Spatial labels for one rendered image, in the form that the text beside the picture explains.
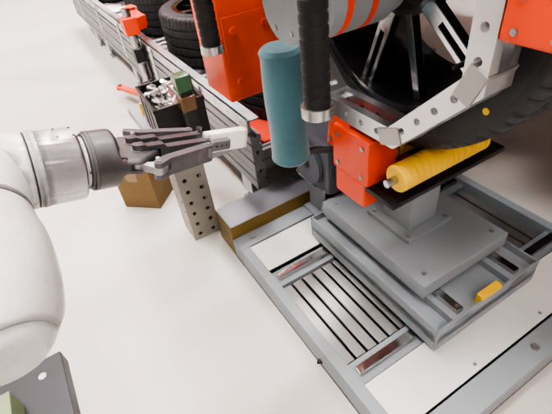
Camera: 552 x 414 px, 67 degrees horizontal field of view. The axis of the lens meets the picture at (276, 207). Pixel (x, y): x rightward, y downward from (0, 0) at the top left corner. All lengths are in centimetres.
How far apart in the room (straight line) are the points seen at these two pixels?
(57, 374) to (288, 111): 69
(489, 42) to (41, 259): 56
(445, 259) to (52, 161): 89
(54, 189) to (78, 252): 117
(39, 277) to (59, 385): 58
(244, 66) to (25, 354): 92
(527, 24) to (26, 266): 57
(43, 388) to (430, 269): 86
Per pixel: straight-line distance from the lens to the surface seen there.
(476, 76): 64
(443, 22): 81
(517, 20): 60
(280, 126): 89
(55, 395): 94
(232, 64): 114
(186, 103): 104
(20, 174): 50
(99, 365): 132
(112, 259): 158
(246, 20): 113
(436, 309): 109
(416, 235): 113
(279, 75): 84
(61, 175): 52
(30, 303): 37
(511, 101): 73
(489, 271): 121
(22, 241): 41
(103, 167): 54
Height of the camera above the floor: 102
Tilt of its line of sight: 40 degrees down
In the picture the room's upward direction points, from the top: 8 degrees counter-clockwise
